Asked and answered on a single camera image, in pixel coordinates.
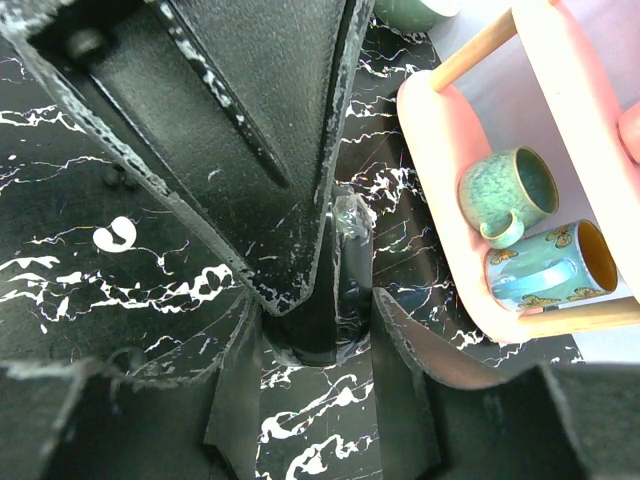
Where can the blue butterfly ceramic mug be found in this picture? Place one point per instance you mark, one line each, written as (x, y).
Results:
(567, 264)

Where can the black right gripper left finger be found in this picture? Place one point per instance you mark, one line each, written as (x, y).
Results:
(192, 413)

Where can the green speckled ceramic mug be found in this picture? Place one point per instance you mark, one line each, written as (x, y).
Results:
(506, 193)

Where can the white earbud near centre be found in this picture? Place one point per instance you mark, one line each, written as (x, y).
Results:
(120, 236)

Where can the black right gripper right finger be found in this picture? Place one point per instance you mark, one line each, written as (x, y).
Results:
(442, 414)

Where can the pink three-tier wooden shelf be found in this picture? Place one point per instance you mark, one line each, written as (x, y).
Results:
(445, 137)

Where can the green white ceramic bowl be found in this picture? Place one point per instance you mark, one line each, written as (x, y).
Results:
(415, 15)

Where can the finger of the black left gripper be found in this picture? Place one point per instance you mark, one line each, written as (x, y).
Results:
(279, 75)
(127, 72)

